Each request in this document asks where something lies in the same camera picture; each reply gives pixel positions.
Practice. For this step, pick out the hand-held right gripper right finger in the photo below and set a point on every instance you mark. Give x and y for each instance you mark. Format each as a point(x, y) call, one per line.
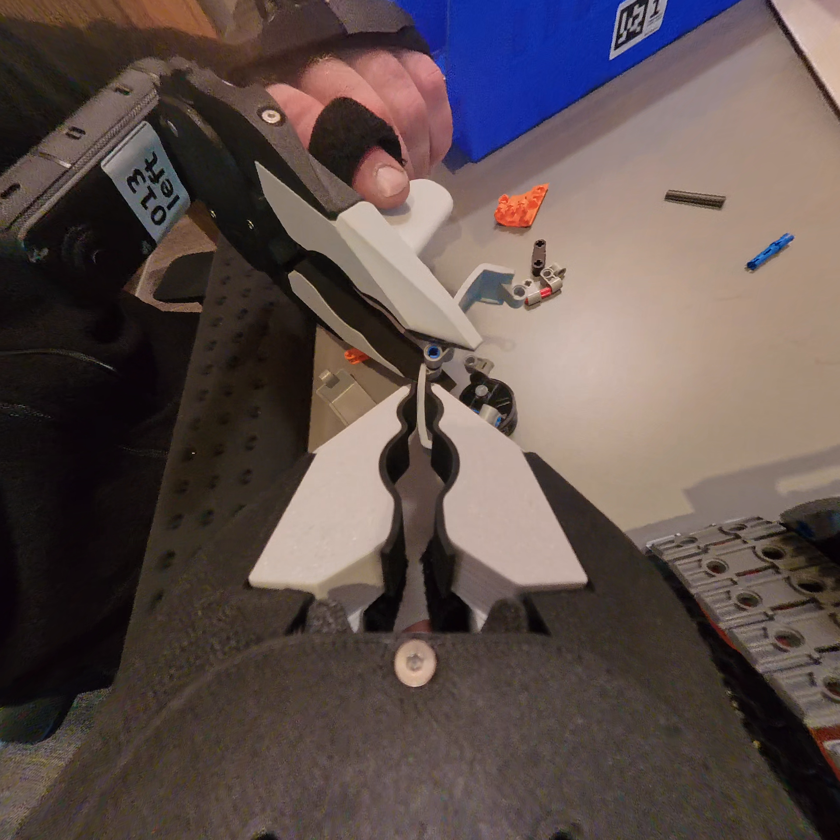
point(512, 525)

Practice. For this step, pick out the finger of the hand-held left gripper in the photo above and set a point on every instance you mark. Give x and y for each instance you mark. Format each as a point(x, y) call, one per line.
point(394, 276)
point(361, 315)

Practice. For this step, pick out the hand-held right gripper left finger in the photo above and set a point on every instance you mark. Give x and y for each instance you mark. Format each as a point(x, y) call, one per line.
point(328, 525)

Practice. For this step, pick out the grey building brick block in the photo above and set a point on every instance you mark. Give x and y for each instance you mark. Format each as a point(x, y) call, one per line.
point(344, 397)

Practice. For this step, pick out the thin grey lever piece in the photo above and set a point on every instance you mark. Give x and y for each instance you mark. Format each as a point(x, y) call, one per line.
point(424, 394)

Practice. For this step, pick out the person's left hand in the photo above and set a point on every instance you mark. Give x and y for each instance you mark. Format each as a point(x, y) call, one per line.
point(407, 105)

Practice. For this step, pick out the orange flat panel piece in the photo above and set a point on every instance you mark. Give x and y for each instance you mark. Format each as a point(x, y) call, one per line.
point(521, 206)

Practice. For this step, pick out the small grey red connector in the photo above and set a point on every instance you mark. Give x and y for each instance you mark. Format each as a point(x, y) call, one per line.
point(541, 286)

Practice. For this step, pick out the blue cardboard box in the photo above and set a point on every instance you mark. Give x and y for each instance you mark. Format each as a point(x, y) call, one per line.
point(551, 66)

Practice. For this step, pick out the grey orange tracked toy robot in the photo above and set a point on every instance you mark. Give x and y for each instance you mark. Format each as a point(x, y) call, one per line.
point(761, 617)

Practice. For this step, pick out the short black axle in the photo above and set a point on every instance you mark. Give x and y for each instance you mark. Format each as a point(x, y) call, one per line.
point(694, 198)

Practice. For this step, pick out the small blue pin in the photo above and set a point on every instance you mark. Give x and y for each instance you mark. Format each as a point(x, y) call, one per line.
point(769, 251)

